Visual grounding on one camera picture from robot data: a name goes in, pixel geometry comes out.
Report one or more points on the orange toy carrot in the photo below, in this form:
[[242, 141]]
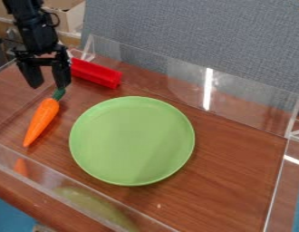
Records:
[[43, 117]]

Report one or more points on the cardboard box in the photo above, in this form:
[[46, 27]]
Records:
[[70, 10]]

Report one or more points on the clear acrylic tray walls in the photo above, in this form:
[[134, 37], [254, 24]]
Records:
[[239, 184]]

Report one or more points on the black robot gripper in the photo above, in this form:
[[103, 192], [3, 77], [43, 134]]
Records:
[[42, 48]]

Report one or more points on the red plastic block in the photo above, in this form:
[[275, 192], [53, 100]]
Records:
[[97, 73]]

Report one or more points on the green round plate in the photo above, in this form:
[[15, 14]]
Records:
[[133, 141]]

